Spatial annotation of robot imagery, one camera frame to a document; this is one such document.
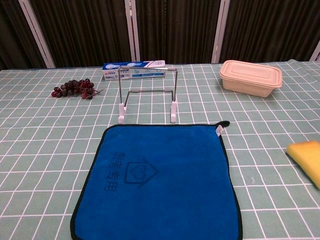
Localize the beige lidded food container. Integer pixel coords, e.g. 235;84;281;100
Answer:
219;59;284;98

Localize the blue white toothpaste box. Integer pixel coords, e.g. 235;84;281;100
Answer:
102;59;167;81

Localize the blue microfiber towel black trim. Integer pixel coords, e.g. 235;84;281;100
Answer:
70;120;244;240

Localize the dark red grape bunch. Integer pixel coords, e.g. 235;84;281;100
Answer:
51;78;105;100

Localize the yellow sponge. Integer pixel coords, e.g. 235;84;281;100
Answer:
286;140;320;190

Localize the green white checked tablecloth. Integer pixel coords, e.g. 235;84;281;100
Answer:
0;60;320;240

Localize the dark folding screen panel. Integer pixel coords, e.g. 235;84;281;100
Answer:
126;0;231;65
211;0;320;63
0;0;56;71
18;0;141;69

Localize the metal wire rack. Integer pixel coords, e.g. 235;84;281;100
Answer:
117;65;179;125

